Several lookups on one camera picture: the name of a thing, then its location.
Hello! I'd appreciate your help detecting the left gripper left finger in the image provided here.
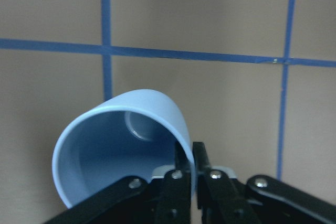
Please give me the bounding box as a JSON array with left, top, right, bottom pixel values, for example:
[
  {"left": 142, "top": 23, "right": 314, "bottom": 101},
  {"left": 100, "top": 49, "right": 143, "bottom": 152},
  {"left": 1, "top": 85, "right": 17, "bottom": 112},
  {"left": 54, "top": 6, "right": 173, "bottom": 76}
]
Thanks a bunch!
[{"left": 47, "top": 143, "right": 191, "bottom": 223}]

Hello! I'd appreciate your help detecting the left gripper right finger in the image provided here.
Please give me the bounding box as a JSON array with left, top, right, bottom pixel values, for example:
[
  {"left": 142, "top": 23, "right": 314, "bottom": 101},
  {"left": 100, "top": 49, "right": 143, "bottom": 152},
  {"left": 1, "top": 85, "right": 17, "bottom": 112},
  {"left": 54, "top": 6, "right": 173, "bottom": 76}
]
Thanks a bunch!
[{"left": 192, "top": 142, "right": 335, "bottom": 223}]

